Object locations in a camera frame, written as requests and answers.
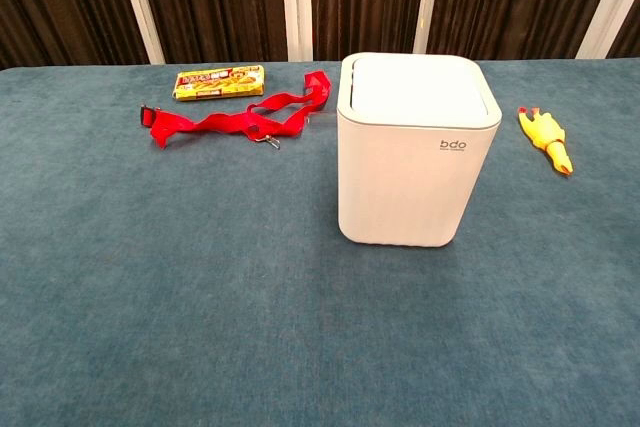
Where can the yellow snack box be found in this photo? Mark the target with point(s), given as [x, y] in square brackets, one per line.
[220, 84]

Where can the yellow rubber chicken toy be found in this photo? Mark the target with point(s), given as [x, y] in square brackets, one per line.
[542, 134]

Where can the blue table cloth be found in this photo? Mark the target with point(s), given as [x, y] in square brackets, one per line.
[200, 272]

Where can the white plastic container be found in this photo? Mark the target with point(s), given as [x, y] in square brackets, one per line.
[400, 172]

